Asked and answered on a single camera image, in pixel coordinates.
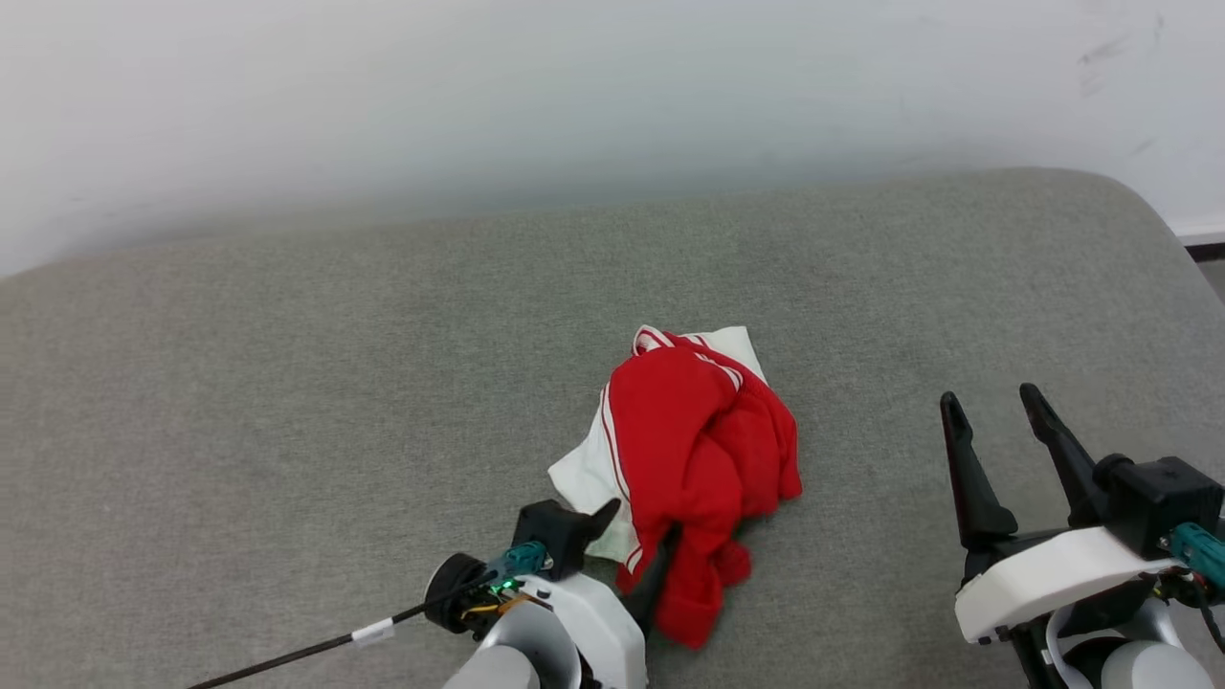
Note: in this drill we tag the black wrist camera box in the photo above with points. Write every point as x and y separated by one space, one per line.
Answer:
1163 502
550 526

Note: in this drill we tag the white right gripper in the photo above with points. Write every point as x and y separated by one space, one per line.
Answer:
1043 579

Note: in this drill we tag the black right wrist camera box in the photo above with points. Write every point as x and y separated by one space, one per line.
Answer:
1163 502

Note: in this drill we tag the black round left wrist module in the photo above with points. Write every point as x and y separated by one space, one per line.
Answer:
452 586

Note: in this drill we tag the red and white garment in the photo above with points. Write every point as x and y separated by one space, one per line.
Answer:
689 431

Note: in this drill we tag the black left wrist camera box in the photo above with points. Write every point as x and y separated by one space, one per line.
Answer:
550 526

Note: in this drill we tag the grey fabric sofa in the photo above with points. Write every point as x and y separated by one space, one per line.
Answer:
287 402

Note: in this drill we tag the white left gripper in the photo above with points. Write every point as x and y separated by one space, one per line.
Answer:
603 632

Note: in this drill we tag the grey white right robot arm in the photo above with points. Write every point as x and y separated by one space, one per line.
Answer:
1139 665

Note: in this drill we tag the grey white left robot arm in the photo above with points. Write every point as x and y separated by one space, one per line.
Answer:
517 660

